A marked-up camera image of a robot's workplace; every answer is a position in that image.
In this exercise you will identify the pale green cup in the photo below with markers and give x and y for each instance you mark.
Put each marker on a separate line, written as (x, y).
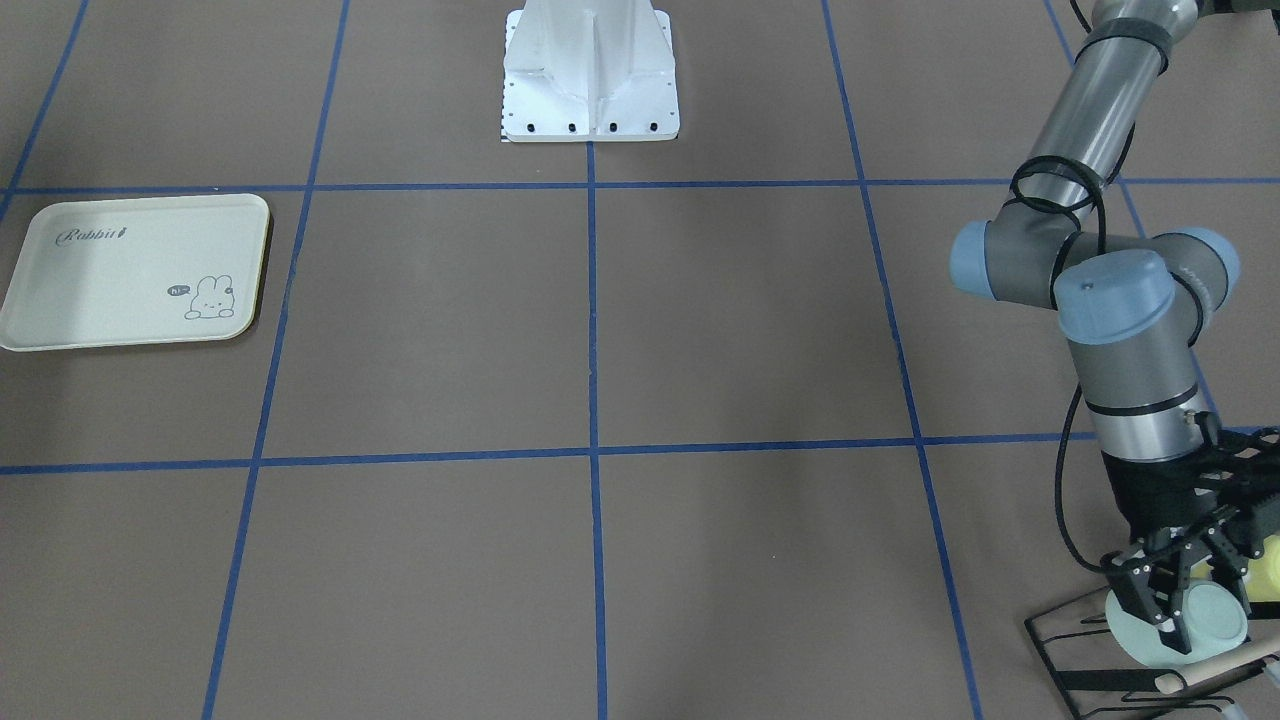
(1215, 620)

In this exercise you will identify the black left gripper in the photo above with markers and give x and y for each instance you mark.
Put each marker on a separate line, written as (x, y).
(1150, 497)

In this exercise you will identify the yellow cup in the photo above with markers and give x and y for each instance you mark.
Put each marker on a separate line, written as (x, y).
(1265, 575)

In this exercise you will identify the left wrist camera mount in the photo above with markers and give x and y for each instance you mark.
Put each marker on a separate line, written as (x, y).
(1243, 470)

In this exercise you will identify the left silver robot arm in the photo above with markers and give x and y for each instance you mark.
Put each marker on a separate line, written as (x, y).
(1131, 308)

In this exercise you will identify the cream rabbit tray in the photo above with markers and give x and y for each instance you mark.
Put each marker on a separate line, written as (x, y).
(127, 272)

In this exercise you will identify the white central pedestal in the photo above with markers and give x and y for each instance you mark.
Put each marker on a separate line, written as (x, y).
(589, 71)

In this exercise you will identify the black wire cup rack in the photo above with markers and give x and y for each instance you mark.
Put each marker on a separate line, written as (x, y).
(1092, 677)

